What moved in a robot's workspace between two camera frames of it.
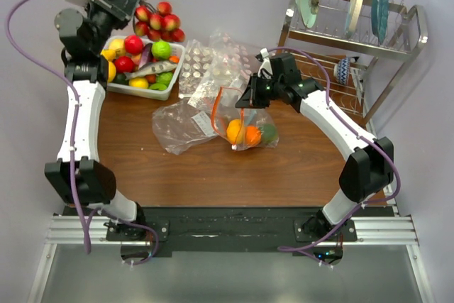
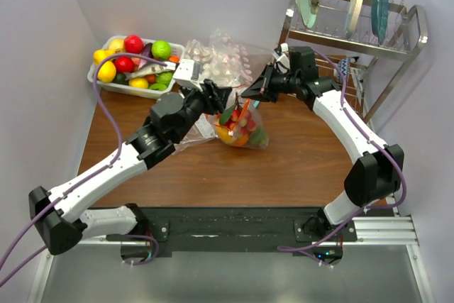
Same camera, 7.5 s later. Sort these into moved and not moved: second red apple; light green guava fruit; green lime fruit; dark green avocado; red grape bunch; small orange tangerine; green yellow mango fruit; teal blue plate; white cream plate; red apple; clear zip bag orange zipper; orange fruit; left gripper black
Moved: orange fruit; clear zip bag orange zipper; red grape bunch; green yellow mango fruit; left gripper black
Not moved: teal blue plate; green lime fruit; light green guava fruit; second red apple; small orange tangerine; dark green avocado; white cream plate; red apple
